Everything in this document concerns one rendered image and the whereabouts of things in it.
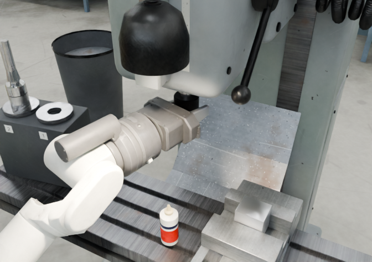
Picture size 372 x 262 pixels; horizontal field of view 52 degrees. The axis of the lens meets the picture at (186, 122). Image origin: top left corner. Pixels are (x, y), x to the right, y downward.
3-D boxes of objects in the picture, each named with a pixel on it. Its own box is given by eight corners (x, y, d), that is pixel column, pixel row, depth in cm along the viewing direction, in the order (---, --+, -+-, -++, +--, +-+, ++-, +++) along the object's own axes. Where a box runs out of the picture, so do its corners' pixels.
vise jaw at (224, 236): (271, 277, 71) (274, 264, 69) (200, 245, 77) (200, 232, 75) (281, 253, 75) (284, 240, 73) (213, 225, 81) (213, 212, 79)
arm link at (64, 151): (145, 178, 63) (88, 216, 56) (104, 150, 69) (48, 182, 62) (142, 121, 56) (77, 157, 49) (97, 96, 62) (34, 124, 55)
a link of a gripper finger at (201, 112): (205, 116, 74) (184, 129, 70) (206, 101, 72) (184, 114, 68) (212, 119, 73) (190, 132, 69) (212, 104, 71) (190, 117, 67)
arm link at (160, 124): (201, 108, 64) (150, 138, 57) (200, 153, 69) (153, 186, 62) (150, 84, 71) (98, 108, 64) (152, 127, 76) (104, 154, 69)
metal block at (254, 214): (260, 242, 77) (263, 222, 74) (232, 231, 79) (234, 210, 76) (268, 225, 81) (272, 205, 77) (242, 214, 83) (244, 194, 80)
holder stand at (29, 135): (76, 190, 100) (62, 127, 89) (5, 174, 106) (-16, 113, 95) (97, 162, 110) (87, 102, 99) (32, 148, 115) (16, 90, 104)
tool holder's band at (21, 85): (8, 83, 97) (6, 79, 96) (27, 81, 97) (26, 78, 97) (4, 92, 93) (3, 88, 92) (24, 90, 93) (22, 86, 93)
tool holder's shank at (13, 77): (9, 80, 96) (-3, 38, 89) (22, 80, 96) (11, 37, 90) (6, 86, 93) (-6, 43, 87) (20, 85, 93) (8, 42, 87)
